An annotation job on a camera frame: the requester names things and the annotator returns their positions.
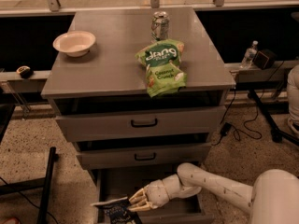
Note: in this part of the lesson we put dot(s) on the grey open bottom drawer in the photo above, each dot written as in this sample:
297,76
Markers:
120,182

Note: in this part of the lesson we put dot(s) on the black tape measure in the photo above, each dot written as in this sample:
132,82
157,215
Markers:
25,71

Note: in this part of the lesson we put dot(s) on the grey middle drawer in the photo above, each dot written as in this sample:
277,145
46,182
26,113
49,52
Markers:
140,156

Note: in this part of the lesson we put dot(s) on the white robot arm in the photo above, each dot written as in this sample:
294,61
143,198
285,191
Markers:
272,199

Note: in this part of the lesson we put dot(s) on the clear water bottle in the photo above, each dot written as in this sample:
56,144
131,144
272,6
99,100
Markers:
249,55

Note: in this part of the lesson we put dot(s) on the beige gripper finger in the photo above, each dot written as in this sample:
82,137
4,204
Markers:
138,197
140,207

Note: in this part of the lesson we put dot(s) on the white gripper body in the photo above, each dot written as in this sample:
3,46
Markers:
154,190

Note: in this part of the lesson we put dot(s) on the grey drawer cabinet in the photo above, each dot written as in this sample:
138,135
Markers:
109,78

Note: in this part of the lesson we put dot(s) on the grey top drawer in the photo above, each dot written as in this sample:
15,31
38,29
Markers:
146,123

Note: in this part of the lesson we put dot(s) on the small black box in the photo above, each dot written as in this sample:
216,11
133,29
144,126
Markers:
264,59

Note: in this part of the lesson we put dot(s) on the blue chip bag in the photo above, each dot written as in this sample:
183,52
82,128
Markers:
117,211

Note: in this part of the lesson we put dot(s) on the white bowl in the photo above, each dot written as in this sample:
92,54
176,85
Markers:
74,43

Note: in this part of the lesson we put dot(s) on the black chair frame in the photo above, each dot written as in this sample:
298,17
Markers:
43,183

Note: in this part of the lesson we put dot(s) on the silver soda can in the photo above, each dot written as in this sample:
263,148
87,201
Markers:
159,26

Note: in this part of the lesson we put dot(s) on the black stand leg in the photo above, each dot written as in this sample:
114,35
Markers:
276,133

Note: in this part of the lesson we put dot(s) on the green coconut chip bag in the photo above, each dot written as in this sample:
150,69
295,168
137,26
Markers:
162,61

